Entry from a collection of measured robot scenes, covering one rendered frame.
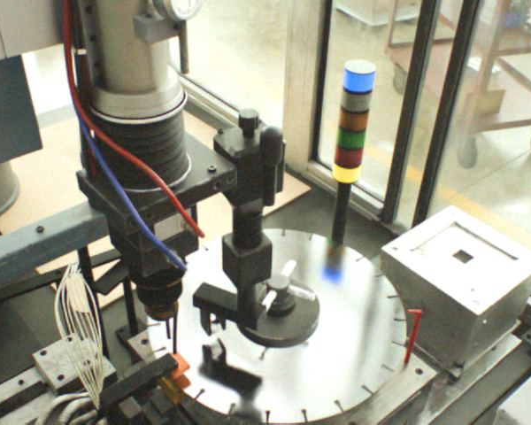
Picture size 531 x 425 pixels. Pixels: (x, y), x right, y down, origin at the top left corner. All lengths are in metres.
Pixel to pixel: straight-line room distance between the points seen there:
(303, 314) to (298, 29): 0.65
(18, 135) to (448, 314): 0.65
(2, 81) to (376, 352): 0.51
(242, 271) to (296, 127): 0.76
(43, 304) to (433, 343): 0.65
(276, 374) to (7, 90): 0.42
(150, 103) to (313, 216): 0.85
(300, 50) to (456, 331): 0.63
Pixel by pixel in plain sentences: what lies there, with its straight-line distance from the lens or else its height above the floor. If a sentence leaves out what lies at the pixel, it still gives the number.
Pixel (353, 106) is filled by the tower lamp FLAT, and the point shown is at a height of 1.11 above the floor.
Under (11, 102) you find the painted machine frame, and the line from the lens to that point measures 0.61.
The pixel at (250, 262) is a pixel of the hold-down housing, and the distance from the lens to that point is 0.64.
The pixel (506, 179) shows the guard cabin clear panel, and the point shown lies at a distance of 1.09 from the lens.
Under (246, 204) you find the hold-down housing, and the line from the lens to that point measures 0.59.
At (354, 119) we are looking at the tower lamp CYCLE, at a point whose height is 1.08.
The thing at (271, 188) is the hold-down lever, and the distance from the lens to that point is 0.56.
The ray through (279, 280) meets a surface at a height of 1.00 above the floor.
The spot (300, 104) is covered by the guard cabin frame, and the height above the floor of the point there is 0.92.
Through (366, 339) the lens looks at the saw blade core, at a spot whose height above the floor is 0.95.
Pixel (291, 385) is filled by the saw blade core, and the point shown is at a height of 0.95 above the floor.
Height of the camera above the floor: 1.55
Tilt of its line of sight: 39 degrees down
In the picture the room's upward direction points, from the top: 2 degrees clockwise
